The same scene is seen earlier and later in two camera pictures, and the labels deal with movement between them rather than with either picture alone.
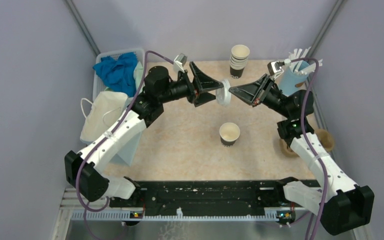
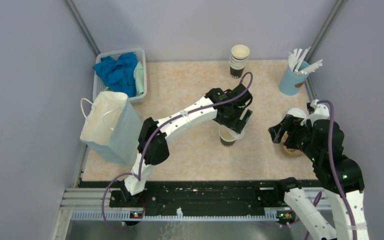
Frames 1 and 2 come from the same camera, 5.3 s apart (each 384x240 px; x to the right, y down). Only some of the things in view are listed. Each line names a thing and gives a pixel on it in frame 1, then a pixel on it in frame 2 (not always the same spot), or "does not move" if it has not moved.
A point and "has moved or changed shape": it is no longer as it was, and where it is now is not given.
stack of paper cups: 239,53 does not move
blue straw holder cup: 293,82 does not move
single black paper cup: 229,132 does not move
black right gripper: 255,92 -> 292,124
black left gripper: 204,83 -> 235,124
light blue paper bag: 105,107 does not move
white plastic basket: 99,85 does not move
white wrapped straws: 299,54 does not move
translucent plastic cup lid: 223,95 has moved or changed shape
